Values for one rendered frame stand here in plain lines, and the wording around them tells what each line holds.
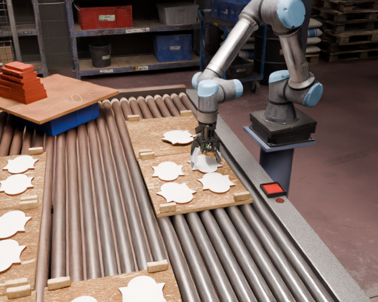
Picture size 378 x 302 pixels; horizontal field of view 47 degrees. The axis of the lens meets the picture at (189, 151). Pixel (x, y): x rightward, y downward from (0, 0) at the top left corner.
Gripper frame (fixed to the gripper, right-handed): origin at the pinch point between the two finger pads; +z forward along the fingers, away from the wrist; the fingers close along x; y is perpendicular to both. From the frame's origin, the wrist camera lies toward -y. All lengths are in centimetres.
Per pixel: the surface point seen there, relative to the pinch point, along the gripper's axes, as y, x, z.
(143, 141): -28.3, -20.5, 0.6
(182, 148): -16.8, -5.2, 0.6
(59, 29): -489, -62, 38
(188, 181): 10.8, -10.0, 0.7
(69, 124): -54, -53, -1
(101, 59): -429, -13, 67
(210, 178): 11.8, -1.5, -0.2
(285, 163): -25, 50, 20
